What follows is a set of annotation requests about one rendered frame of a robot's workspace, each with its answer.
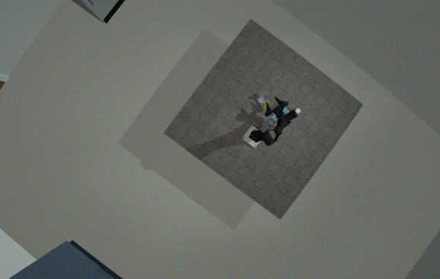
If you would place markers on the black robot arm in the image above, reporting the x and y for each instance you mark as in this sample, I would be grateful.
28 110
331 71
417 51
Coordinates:
283 121

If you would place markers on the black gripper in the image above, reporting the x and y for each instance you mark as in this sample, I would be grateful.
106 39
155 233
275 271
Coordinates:
269 112

